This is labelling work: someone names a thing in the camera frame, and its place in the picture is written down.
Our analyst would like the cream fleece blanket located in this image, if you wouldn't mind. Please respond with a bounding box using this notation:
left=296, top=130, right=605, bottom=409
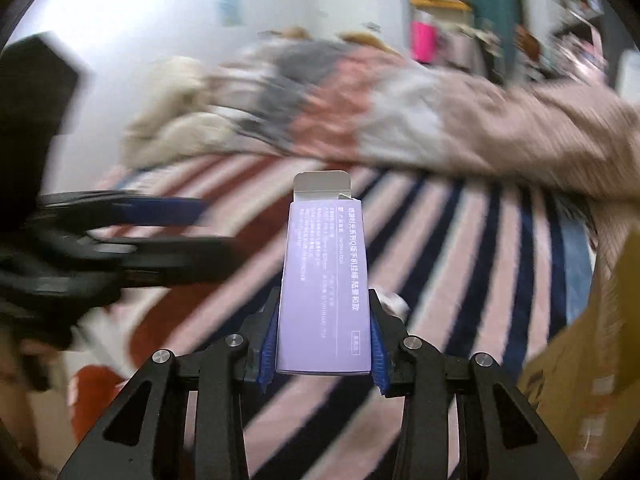
left=121, top=56, right=241, bottom=166

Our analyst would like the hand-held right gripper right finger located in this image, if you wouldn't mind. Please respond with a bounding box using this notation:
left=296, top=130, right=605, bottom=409
left=367, top=287, right=571, bottom=480

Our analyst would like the pink grey patchwork duvet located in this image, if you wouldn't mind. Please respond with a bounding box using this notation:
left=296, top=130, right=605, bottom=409
left=205, top=40, right=640, bottom=281

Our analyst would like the small white bottle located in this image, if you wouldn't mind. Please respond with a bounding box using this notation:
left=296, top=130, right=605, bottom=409
left=372, top=289, right=412, bottom=326

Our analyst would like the person's left forearm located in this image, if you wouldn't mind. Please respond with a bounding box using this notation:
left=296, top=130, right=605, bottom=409
left=0, top=337, right=68, bottom=480

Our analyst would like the pink gift bag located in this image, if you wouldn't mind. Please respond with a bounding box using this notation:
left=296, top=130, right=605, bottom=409
left=411, top=22, right=437, bottom=63

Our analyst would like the yellow shelf unit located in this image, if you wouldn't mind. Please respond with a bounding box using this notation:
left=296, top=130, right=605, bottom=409
left=407, top=0, right=473, bottom=68

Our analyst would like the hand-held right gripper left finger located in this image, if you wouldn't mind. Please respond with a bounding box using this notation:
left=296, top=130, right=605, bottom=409
left=59, top=287, right=282, bottom=480

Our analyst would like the striped pink blanket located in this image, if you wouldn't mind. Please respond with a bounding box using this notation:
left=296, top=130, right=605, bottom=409
left=70, top=152, right=601, bottom=480

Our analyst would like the tall grey bookcase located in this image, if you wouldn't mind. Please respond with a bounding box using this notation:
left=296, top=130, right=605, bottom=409
left=542, top=0, right=611, bottom=56

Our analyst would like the white headboard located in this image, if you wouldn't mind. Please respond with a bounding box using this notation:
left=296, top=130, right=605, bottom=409
left=616, top=50, right=640, bottom=96

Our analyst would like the blue wall poster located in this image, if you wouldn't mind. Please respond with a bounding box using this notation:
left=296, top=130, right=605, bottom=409
left=215, top=0, right=245, bottom=27

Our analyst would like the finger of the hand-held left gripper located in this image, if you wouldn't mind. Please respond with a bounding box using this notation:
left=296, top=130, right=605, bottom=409
left=45, top=190, right=207, bottom=227
left=85, top=236, right=243, bottom=287

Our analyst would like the dark brown plush toy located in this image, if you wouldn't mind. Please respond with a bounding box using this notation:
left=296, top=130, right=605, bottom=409
left=515, top=25, right=542, bottom=61

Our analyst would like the long purple box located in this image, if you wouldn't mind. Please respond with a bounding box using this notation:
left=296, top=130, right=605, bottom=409
left=276, top=171, right=373, bottom=377

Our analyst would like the brown cardboard box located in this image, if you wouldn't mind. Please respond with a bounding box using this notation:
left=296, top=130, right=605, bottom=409
left=516, top=247, right=640, bottom=480

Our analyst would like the teal curtain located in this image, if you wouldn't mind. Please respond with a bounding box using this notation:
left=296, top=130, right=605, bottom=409
left=405, top=0, right=523, bottom=81

